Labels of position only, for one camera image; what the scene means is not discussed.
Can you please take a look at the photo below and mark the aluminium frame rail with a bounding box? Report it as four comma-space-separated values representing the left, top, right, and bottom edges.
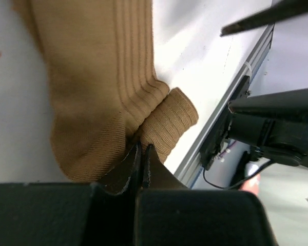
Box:
175, 26, 274, 189

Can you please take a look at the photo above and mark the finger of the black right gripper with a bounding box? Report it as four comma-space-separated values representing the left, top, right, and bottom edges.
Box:
220, 0, 308, 36

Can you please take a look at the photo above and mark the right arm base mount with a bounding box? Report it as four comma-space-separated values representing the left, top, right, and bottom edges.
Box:
200, 75, 250, 170

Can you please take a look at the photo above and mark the tan ribbed sock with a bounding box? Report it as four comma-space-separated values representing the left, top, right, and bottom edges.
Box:
13, 1, 198, 182

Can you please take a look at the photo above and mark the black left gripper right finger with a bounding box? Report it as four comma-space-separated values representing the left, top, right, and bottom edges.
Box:
143, 145, 274, 245

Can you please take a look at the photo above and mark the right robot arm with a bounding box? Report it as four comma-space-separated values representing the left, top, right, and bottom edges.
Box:
228, 89, 308, 168

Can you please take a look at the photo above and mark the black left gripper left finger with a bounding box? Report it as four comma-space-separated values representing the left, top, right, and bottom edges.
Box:
0, 144, 141, 245

